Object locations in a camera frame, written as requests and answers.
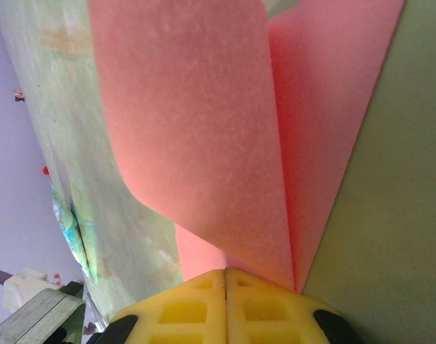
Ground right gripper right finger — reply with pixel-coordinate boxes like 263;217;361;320
226;267;363;344

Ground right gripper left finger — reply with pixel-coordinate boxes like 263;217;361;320
95;267;229;344

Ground pink paper sheet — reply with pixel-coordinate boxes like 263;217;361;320
87;0;408;295

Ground teal plastic packet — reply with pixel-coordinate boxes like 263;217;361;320
49;181;100;286

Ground white round knob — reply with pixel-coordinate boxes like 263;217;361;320
2;267;60;318

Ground aluminium frame post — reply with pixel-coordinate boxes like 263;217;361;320
0;280;87;344

